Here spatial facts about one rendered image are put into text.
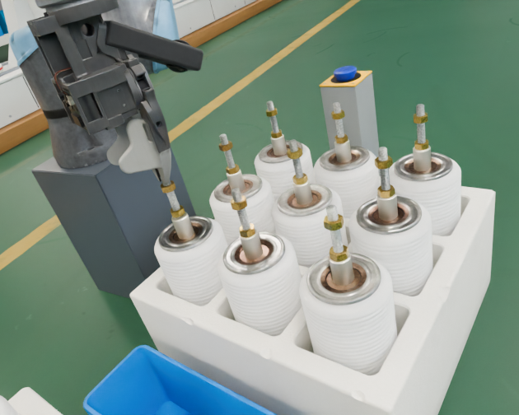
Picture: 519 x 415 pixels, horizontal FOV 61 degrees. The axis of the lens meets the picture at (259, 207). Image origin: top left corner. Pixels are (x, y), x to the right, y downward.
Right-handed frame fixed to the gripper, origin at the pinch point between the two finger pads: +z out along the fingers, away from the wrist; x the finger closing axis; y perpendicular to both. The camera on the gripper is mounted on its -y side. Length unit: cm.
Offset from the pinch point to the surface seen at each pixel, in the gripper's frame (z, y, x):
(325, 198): 9.5, -16.1, 9.9
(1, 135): 27, 10, -174
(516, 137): 35, -87, -2
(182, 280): 13.8, 4.1, 2.8
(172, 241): 9.5, 2.7, 0.1
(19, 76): 9, -10, -191
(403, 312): 18.1, -12.5, 24.5
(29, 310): 35, 26, -45
